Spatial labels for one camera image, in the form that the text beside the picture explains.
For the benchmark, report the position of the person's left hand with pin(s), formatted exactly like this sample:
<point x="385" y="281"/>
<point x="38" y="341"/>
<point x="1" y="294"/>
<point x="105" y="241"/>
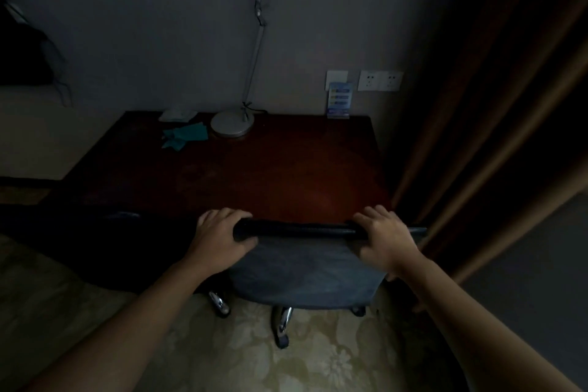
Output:
<point x="216" y="244"/>

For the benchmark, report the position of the person's right hand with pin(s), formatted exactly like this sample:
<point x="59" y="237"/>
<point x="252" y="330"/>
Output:
<point x="390" y="244"/>

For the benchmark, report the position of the person's right fingers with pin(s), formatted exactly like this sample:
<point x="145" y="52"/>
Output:
<point x="373" y="217"/>

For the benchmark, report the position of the person's left thumb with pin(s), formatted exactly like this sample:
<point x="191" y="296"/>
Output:
<point x="246" y="245"/>

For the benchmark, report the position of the grey office chair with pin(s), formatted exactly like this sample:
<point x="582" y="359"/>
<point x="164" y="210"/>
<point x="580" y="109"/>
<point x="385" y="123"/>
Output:
<point x="303" y="267"/>

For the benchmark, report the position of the person's left forearm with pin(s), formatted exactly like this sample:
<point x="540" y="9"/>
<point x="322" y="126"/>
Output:
<point x="124" y="327"/>

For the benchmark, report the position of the person's right forearm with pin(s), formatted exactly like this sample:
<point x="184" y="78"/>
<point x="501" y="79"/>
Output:
<point x="477" y="332"/>

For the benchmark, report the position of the dark red wooden desk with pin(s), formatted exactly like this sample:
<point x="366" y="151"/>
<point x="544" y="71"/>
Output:
<point x="257" y="166"/>

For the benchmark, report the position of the blue card in clear stand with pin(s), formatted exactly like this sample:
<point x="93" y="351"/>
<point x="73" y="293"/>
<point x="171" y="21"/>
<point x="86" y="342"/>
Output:
<point x="339" y="100"/>

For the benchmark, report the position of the white desk lamp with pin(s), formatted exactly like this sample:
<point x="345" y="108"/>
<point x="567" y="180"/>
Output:
<point x="232" y="123"/>

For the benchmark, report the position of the green cloth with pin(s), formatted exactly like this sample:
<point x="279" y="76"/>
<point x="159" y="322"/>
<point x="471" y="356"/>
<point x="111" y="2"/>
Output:
<point x="183" y="134"/>

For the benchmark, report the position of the white crumpled tissue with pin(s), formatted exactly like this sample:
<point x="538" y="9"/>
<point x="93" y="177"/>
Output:
<point x="177" y="114"/>

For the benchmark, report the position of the brown curtain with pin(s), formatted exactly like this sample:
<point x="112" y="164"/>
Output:
<point x="496" y="107"/>

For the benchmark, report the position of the black bag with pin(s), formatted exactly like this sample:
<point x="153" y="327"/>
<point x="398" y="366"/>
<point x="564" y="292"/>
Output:
<point x="25" y="47"/>

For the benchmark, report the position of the white wall power outlet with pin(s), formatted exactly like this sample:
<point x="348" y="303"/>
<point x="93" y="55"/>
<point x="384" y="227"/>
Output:
<point x="380" y="80"/>

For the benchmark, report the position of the white wall switch plate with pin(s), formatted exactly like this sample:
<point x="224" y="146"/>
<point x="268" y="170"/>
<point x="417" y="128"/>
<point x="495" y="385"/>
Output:
<point x="336" y="76"/>

